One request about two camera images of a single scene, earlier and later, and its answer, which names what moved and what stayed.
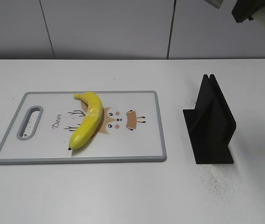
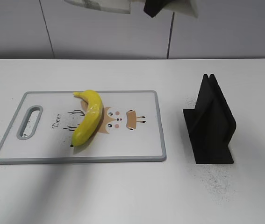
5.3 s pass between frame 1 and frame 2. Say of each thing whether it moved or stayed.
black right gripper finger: moved
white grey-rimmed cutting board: stayed
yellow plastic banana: stayed
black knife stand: stayed
